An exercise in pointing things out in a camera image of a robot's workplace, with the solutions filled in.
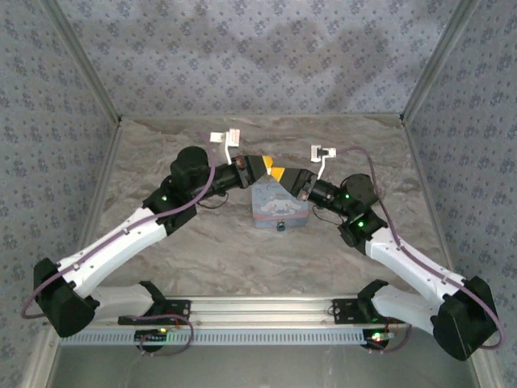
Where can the small blue padlock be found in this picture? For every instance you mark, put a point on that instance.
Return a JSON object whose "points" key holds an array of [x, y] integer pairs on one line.
{"points": [[280, 227]]}

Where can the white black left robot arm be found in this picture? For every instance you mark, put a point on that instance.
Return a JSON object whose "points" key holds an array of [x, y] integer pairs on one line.
{"points": [[121, 242]]}

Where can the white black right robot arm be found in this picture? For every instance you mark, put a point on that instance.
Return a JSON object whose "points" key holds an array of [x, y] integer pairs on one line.
{"points": [[408, 262]]}

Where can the pastel cartoon print storage box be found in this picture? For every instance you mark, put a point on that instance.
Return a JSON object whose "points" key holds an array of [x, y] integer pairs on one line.
{"points": [[278, 208]]}

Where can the black controller board with LED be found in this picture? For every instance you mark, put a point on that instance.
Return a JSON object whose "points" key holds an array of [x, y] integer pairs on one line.
{"points": [[151, 336], [375, 338]]}

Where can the grey metal shelf plate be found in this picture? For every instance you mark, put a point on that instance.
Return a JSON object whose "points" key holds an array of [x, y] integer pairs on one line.
{"points": [[262, 368]]}

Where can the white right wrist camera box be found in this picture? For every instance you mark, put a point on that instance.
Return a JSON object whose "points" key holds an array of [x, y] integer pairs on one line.
{"points": [[323, 153]]}

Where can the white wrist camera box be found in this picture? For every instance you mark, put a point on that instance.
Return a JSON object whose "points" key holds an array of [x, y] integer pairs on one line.
{"points": [[226, 137], [323, 153]]}

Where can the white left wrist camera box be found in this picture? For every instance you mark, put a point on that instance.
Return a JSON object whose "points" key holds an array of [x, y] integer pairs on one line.
{"points": [[226, 137]]}

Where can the aluminium frame side rail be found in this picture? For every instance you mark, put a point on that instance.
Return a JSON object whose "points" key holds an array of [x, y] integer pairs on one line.
{"points": [[101, 190]]}

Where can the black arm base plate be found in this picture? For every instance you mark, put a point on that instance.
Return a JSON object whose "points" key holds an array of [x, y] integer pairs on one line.
{"points": [[347, 311], [177, 311]]}

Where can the aluminium mounting rail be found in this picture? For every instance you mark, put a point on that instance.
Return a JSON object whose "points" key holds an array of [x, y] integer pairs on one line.
{"points": [[262, 309]]}

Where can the aluminium frame corner post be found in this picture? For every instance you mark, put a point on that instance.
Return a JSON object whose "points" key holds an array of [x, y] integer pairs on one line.
{"points": [[81, 60], [440, 60]]}

